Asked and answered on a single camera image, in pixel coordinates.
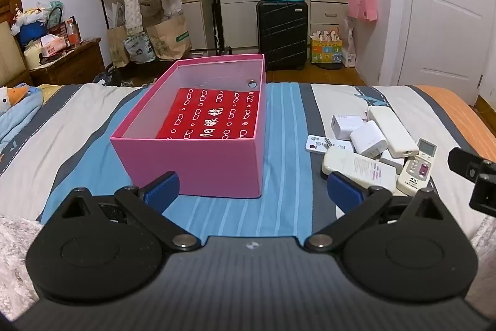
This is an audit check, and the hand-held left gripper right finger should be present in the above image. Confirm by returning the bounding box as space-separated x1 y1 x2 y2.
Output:
304 172 446 252

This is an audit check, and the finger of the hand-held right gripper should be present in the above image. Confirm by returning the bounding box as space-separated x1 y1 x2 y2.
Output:
447 147 485 184
469 160 496 218

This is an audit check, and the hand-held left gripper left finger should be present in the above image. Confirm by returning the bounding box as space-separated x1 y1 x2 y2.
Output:
58 171 202 252

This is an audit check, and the cream air conditioner remote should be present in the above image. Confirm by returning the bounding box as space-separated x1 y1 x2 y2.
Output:
321 150 397 195

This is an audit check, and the pink cardboard box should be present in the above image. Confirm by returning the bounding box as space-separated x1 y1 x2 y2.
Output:
109 53 267 199

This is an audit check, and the white remote with grey screen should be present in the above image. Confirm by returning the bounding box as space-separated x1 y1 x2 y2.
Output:
396 138 438 197

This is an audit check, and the orange mattress edge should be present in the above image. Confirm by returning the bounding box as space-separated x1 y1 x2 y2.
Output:
415 84 496 171

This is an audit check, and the small white key fob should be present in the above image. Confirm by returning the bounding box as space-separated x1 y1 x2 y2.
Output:
306 134 331 154

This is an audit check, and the small white charger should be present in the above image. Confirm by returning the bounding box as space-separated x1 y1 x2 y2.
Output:
379 149 406 171

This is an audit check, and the white cube charger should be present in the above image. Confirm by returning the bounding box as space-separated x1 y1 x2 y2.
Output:
350 120 389 158

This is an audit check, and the white power bank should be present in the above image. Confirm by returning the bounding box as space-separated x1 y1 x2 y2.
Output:
366 105 420 159

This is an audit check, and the red patterned bag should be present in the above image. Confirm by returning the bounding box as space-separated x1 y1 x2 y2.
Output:
156 87 259 141

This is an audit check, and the black bag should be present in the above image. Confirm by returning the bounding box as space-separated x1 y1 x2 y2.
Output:
92 67 122 87

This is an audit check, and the white door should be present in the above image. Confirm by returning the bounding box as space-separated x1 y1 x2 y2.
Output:
379 0 496 106

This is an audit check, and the white printed plastic bag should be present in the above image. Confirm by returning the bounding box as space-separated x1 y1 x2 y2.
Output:
123 32 156 64

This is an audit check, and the white paper bag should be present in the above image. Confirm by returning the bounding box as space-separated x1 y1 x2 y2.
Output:
341 18 357 68

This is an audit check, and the small brown paper bag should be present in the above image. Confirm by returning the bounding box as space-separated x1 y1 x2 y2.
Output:
106 24 131 68

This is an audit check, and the large brown paper bag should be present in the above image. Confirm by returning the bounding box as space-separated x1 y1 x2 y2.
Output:
146 14 193 60

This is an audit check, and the wooden nightstand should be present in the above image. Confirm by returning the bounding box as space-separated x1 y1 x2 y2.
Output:
29 37 106 86

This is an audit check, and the light blue blanket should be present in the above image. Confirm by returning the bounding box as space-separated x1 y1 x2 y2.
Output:
0 85 44 171

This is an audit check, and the white fluffy blanket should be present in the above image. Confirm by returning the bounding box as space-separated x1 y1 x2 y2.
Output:
0 214 45 318

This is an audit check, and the black suitcase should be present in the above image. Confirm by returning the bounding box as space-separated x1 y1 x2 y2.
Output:
255 0 309 72

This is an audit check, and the white duck plush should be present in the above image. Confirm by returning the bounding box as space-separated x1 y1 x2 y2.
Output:
0 84 32 115

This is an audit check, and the pink and white tissue box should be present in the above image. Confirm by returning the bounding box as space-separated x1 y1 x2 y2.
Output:
40 35 67 58

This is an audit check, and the pink gift bag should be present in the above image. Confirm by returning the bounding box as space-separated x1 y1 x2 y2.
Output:
347 0 378 22

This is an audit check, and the wooden headboard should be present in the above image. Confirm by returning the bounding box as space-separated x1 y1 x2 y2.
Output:
0 0 32 88

